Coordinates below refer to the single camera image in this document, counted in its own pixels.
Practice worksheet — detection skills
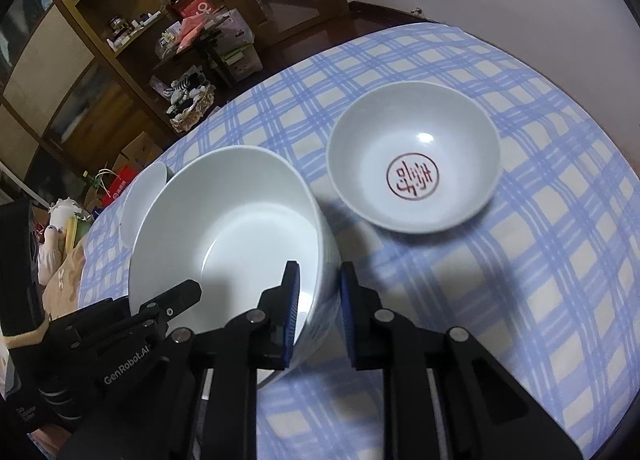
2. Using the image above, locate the wicker basket with items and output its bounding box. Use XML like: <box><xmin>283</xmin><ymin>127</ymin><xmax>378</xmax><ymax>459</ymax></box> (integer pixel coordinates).
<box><xmin>166</xmin><ymin>72</ymin><xmax>215</xmax><ymax>133</ymax></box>

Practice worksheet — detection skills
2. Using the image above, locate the cardboard box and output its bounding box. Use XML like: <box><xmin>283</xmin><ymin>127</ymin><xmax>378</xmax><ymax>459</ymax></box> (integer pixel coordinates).
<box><xmin>112</xmin><ymin>132</ymin><xmax>163</xmax><ymax>172</ymax></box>

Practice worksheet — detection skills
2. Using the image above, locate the white plush toy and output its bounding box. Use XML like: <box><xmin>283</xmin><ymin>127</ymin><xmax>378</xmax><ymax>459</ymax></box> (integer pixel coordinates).
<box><xmin>34</xmin><ymin>198</ymin><xmax>93</xmax><ymax>287</ymax></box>

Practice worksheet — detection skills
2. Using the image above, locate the red paper shopping bag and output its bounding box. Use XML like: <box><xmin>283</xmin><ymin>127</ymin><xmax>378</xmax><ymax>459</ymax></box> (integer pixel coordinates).
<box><xmin>101</xmin><ymin>165</ymin><xmax>138</xmax><ymax>208</ymax></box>

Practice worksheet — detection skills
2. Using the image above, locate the red rimmed plain bowl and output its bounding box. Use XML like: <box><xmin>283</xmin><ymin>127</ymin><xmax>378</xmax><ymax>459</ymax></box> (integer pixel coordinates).
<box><xmin>119</xmin><ymin>161</ymin><xmax>174</xmax><ymax>250</ymax></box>

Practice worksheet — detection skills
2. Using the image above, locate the large white serving bowl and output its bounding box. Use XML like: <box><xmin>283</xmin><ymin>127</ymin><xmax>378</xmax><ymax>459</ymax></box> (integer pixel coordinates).
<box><xmin>128</xmin><ymin>145</ymin><xmax>341</xmax><ymax>367</ymax></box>

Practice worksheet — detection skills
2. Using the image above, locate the small black side table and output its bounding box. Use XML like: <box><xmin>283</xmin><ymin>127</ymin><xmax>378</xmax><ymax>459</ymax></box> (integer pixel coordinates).
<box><xmin>152</xmin><ymin>26</ymin><xmax>255</xmax><ymax>104</ymax></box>

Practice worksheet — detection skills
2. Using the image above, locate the red gift bag on table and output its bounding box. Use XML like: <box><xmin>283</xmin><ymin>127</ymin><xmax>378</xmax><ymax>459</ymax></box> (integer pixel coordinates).
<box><xmin>172</xmin><ymin>0</ymin><xmax>216</xmax><ymax>18</ymax></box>

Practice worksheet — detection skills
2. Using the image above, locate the red bowl with seal mark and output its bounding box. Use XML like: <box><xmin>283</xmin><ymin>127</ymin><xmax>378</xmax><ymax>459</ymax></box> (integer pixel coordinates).
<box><xmin>326</xmin><ymin>81</ymin><xmax>502</xmax><ymax>234</ymax></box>

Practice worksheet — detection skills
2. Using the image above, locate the wooden wardrobe cabinet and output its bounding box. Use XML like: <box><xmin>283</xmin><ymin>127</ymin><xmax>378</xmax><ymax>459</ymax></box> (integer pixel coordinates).
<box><xmin>1</xmin><ymin>0</ymin><xmax>179</xmax><ymax>194</ymax></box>

